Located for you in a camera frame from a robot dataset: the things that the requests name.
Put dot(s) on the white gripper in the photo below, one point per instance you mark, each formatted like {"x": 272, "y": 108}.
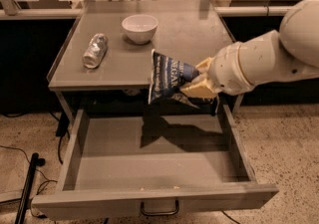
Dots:
{"x": 226, "y": 69}

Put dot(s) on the blue chip bag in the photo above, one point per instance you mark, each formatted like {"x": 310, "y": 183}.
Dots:
{"x": 167, "y": 76}

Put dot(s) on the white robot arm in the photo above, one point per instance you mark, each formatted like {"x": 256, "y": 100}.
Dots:
{"x": 288, "y": 54}

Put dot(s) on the grey counter cabinet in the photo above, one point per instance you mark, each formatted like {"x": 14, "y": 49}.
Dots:
{"x": 188, "y": 30}

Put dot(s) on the grey open drawer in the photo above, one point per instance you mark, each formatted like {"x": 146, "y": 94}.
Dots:
{"x": 113, "y": 163}

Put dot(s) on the white ceramic bowl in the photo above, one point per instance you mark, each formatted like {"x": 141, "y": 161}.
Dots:
{"x": 140, "y": 28}

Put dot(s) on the crushed clear plastic bottle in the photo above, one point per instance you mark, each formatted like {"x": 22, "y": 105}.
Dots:
{"x": 96, "y": 51}

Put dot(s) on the black pole on floor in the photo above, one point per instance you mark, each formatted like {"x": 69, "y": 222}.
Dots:
{"x": 34, "y": 163}

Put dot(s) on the black metal drawer handle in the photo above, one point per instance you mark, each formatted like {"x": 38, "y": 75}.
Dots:
{"x": 159, "y": 208}

